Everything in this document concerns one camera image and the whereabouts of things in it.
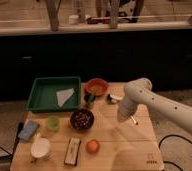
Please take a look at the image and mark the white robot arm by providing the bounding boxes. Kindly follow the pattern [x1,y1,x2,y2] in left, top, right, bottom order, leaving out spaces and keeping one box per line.
[118,78,192,135]

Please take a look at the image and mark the green plastic cup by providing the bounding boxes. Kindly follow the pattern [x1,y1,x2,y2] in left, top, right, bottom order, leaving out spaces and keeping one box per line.
[45,116,59,132]

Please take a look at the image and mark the white cup on shelf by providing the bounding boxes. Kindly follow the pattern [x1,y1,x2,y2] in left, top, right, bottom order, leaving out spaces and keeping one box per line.
[69,15,79,25]

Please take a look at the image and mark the white paper cup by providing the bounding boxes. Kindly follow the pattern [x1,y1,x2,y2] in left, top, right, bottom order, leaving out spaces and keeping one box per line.
[30,138,51,159]

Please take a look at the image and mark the orange plastic bowl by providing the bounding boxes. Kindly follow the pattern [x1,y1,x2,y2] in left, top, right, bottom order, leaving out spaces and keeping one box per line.
[84,78,109,96]

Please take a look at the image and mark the white folded paper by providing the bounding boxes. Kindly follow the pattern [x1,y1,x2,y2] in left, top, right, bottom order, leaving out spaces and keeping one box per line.
[56,88,74,107]

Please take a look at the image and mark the dark bowl with food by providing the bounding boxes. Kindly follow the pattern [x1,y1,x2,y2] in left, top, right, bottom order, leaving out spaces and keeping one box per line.
[70,109,94,131]

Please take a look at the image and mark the green plastic tray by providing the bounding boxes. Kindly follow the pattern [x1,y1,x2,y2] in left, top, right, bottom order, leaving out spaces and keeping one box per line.
[27,76,81,113]

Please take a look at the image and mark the orange fruit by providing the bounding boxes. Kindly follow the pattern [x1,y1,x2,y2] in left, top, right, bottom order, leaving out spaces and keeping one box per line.
[86,139,100,154]

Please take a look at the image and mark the rectangular brown box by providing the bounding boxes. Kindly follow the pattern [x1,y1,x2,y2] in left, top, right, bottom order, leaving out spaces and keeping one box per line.
[64,138,81,166]

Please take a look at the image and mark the blue sponge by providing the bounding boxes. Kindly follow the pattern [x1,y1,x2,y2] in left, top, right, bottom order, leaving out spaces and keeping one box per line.
[18,120,39,142]

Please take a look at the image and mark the white handled dish brush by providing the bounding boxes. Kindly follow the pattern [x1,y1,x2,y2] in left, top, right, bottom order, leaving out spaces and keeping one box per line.
[107,94,122,104]

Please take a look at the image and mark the black cable left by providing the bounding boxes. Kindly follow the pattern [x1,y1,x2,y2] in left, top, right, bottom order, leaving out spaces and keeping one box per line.
[0,121,25,158]

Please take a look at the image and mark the black cable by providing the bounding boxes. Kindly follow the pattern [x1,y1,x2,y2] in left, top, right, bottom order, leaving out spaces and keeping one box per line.
[0,121,25,158]
[158,133,192,171]

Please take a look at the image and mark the black cable right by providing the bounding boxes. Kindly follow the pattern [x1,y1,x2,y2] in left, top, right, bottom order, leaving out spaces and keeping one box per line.
[158,133,192,171]

